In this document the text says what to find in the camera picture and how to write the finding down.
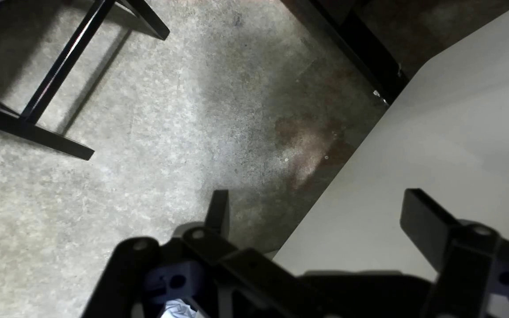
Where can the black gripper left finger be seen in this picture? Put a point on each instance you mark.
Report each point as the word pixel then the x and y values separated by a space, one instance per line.
pixel 207 277

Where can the white table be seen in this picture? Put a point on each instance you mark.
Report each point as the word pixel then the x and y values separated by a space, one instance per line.
pixel 442 153

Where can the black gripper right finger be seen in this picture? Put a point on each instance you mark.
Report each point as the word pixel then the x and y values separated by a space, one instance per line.
pixel 472 266

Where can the black furniture leg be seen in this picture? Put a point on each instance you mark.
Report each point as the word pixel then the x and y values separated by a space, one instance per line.
pixel 361 54

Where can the black metal stand frame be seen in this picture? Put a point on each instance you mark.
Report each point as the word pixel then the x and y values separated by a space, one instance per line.
pixel 65 63

